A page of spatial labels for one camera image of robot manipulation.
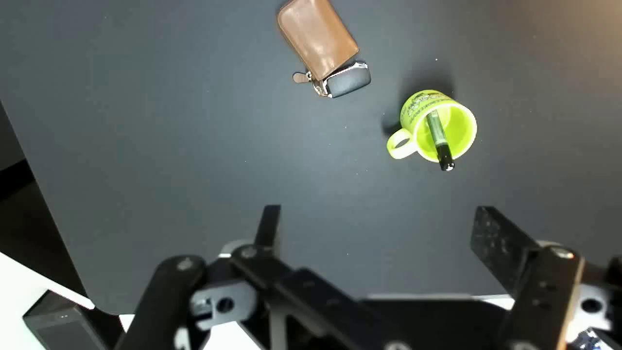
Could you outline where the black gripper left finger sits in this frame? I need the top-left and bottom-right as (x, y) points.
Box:
(114, 205), (365, 350)

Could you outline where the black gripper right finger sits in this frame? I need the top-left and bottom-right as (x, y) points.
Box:
(468, 205), (622, 350)

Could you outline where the grey marker with black cap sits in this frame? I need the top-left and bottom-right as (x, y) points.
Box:
(423, 109), (456, 175)

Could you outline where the lime green ceramic mug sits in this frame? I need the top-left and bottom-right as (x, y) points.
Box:
(384, 90), (480, 166)

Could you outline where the black car key fob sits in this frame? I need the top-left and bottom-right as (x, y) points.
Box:
(320, 59), (373, 102)

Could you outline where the dark grey box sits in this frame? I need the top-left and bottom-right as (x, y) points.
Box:
(21, 290), (124, 350)

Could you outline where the metal key ring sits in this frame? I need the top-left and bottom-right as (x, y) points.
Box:
(291, 68), (334, 100)

